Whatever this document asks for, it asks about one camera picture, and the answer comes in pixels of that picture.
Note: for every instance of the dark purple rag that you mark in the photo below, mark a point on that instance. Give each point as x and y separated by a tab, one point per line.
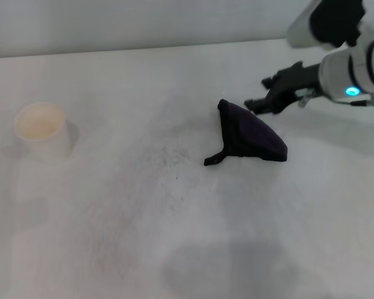
252	137

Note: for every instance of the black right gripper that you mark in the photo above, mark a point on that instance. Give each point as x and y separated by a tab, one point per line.
299	81

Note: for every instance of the black and white wrist camera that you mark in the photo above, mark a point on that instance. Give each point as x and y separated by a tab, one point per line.
327	21

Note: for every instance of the small silver metal fitting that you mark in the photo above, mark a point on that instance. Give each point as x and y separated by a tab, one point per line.
305	98

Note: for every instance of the white paper cup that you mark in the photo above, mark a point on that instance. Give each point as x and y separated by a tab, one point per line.
40	130

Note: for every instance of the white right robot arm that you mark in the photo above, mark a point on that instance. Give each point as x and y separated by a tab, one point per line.
355	68

